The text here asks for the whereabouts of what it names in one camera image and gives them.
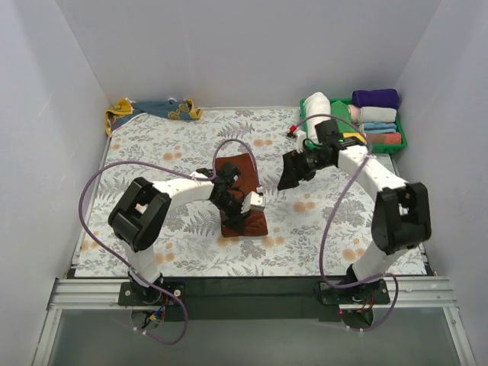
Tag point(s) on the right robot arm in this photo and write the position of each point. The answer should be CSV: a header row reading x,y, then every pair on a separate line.
x,y
401,215

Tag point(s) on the yellow rolled towel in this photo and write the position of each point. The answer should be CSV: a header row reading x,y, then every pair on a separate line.
x,y
355,135

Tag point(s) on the light blue rolled towel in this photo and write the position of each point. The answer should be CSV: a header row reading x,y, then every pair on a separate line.
x,y
374,127

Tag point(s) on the grey rolled towel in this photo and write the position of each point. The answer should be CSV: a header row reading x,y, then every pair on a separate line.
x,y
377,115

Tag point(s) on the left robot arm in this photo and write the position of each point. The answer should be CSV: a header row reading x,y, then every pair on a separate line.
x,y
139,215

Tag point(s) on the white rolled towel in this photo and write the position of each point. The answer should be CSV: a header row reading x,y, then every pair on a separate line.
x,y
319,104

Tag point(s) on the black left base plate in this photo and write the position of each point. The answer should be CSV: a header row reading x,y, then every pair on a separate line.
x,y
134,295

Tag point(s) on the purple rolled towel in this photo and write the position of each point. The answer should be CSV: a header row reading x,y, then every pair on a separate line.
x,y
381,98

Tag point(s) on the floral patterned table mat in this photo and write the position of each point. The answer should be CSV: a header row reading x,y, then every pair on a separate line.
x,y
311,228

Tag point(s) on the green rolled towel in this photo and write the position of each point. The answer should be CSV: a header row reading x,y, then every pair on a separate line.
x,y
344,120

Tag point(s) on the green plastic tray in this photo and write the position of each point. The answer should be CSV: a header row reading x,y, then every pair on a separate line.
x,y
388,149

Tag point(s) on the red brown rolled towel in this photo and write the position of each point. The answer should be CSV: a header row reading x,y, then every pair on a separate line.
x,y
385,138

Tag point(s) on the aluminium frame rail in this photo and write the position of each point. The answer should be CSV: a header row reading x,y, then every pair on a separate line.
x,y
252,298

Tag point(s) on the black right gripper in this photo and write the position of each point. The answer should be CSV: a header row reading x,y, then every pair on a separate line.
x,y
297,166

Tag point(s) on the blue yellow crumpled cloth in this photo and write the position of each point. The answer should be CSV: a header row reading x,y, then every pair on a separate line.
x,y
125,110

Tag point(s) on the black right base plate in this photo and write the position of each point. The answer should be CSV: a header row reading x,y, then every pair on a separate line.
x,y
363,294

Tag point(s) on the pink rolled towel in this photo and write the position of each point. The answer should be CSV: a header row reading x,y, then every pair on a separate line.
x,y
355,114

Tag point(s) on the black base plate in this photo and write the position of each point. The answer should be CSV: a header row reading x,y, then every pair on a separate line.
x,y
134,295
363,294

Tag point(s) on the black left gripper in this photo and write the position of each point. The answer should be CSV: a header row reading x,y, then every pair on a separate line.
x,y
234,215

